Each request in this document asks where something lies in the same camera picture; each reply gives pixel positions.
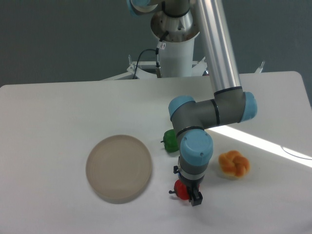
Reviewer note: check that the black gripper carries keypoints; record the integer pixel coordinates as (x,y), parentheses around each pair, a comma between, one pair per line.
(191,176)

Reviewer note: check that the red bell pepper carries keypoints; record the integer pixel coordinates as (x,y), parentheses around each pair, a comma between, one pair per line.
(180,190)

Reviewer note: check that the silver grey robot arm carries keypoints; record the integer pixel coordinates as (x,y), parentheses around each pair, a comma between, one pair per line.
(230,103)

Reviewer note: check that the green bell pepper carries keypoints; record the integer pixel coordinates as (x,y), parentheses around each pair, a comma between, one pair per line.
(170,141)

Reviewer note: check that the knotted bread roll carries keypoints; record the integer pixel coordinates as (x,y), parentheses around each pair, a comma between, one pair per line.
(234,164)

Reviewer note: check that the beige round plate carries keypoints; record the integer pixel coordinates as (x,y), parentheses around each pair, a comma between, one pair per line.
(119,168)

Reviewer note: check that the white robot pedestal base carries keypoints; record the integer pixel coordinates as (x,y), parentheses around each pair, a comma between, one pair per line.
(175,48)

